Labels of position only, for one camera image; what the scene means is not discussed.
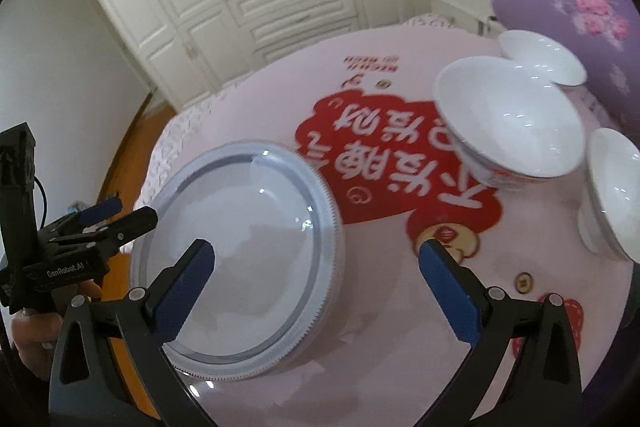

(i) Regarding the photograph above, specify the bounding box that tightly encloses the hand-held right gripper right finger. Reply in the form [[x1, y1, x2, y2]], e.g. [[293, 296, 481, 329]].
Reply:
[[418, 237, 585, 427]]

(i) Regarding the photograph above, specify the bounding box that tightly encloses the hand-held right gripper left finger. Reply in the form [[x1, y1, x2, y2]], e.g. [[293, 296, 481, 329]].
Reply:
[[47, 239, 217, 427]]

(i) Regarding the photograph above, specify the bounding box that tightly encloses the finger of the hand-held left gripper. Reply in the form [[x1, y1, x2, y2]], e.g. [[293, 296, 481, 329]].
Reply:
[[47, 196, 124, 239], [50, 205, 160, 254]]

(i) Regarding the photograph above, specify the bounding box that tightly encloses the large white bowl red pattern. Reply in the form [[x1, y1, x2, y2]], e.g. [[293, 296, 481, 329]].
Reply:
[[433, 55, 587, 190]]

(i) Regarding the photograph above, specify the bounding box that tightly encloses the plain white bowl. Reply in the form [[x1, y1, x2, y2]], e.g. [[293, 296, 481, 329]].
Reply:
[[579, 128, 640, 264]]

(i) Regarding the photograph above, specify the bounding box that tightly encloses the small white bowl dark rim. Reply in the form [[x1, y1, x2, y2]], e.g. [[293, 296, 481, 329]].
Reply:
[[498, 29, 589, 86]]

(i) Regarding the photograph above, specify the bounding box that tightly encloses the person's left hand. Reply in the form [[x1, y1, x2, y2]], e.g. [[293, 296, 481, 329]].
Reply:
[[10, 279, 103, 383]]

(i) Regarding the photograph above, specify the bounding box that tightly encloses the pink printed round mat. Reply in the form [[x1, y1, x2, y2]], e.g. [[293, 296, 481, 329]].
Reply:
[[145, 27, 640, 427]]

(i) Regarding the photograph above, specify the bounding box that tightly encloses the white nightstand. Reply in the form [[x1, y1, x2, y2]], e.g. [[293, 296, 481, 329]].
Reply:
[[426, 0, 498, 38]]

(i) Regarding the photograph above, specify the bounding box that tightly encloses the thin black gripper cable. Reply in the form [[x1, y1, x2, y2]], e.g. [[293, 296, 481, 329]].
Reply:
[[32, 177, 48, 220]]

